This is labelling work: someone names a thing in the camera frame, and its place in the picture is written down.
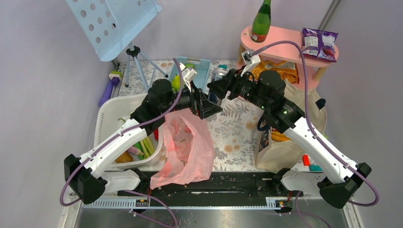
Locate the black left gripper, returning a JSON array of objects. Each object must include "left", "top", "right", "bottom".
[{"left": 162, "top": 81, "right": 223, "bottom": 119}]

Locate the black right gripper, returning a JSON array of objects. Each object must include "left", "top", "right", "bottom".
[{"left": 207, "top": 65, "right": 270, "bottom": 111}]

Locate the pink plastic grocery bag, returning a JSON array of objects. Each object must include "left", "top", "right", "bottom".
[{"left": 150, "top": 109, "right": 215, "bottom": 189}]

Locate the green pear toy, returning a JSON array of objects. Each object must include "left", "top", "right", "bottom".
[{"left": 172, "top": 75, "right": 184, "bottom": 92}]

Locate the green leek toy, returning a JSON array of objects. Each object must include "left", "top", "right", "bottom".
[{"left": 140, "top": 136, "right": 155, "bottom": 158}]

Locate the orange yellow packet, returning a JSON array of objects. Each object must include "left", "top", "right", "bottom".
[{"left": 271, "top": 129, "right": 290, "bottom": 142}]

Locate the beige floral canvas tote bag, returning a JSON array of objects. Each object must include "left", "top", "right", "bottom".
[{"left": 252, "top": 89, "right": 327, "bottom": 173}]

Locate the silver blue drink can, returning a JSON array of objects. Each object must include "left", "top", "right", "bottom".
[{"left": 209, "top": 65, "right": 228, "bottom": 105}]

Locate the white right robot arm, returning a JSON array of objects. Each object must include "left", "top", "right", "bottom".
[{"left": 208, "top": 69, "right": 372, "bottom": 209}]

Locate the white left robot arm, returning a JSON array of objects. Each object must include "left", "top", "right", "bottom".
[{"left": 59, "top": 79, "right": 222, "bottom": 206}]

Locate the orange toy food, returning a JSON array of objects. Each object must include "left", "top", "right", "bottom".
[{"left": 115, "top": 152, "right": 134, "bottom": 163}]

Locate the light blue perforated basket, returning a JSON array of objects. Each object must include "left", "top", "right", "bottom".
[{"left": 168, "top": 57, "right": 211, "bottom": 93}]

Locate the floral patterned table mat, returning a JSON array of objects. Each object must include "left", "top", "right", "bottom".
[{"left": 116, "top": 59, "right": 330, "bottom": 173}]

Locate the green toy watermelon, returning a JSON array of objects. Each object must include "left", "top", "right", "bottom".
[{"left": 185, "top": 63, "right": 195, "bottom": 70}]

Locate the red chili pepper toy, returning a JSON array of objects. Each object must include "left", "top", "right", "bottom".
[{"left": 153, "top": 129, "right": 159, "bottom": 141}]

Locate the orange printed snack bag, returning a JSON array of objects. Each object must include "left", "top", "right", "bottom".
[{"left": 252, "top": 60, "right": 300, "bottom": 84}]

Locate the pink two-tier wooden shelf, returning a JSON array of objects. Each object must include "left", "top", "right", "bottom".
[{"left": 236, "top": 26, "right": 334, "bottom": 109}]

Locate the green glass bottle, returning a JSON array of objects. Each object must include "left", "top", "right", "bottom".
[{"left": 251, "top": 0, "right": 271, "bottom": 43}]

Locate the green cucumber toy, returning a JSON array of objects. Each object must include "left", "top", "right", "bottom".
[{"left": 119, "top": 118, "right": 145, "bottom": 160}]

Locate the white plastic tub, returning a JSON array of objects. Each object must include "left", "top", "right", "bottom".
[{"left": 93, "top": 94, "right": 165, "bottom": 171}]

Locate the purple dumbbell toy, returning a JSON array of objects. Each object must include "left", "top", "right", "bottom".
[{"left": 98, "top": 71, "right": 123, "bottom": 107}]

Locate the purple snack packet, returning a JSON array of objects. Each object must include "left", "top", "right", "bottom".
[{"left": 301, "top": 28, "right": 338, "bottom": 62}]

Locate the red orange small block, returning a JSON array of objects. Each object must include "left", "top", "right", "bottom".
[{"left": 302, "top": 154, "right": 311, "bottom": 166}]

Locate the teal flat block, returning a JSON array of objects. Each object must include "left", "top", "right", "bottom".
[{"left": 309, "top": 164, "right": 323, "bottom": 172}]

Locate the light blue music stand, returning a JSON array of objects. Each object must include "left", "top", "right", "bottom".
[{"left": 65, "top": 0, "right": 169, "bottom": 92}]

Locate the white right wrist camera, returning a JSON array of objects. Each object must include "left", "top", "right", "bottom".
[{"left": 240, "top": 51, "right": 260, "bottom": 76}]

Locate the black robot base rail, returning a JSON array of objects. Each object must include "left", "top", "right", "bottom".
[{"left": 135, "top": 171, "right": 297, "bottom": 208}]

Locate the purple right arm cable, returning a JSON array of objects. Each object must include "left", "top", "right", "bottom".
[{"left": 250, "top": 40, "right": 380, "bottom": 208}]

